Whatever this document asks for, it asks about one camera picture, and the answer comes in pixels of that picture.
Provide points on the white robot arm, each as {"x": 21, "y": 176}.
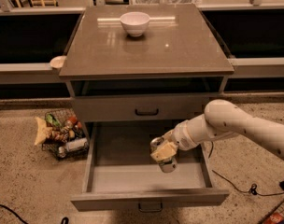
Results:
{"x": 220, "y": 120}

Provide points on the open grey middle drawer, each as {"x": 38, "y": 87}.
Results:
{"x": 120, "y": 174}

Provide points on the small round white dish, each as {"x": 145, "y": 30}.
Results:
{"x": 57, "y": 62}

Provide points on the yellow chip bag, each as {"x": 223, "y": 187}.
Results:
{"x": 43, "y": 131}

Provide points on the clear plastic bottle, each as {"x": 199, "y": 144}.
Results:
{"x": 72, "y": 146}

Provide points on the wire basket of snacks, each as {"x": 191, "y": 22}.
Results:
{"x": 65, "y": 127}

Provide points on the white ceramic bowl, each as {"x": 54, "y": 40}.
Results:
{"x": 135, "y": 23}

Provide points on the black wire basket corner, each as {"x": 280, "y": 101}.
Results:
{"x": 276, "y": 216}

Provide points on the grey drawer cabinet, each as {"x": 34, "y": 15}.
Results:
{"x": 177, "y": 54}

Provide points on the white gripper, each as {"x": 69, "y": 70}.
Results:
{"x": 181, "y": 136}

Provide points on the closed grey top drawer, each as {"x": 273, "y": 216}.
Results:
{"x": 139, "y": 107}

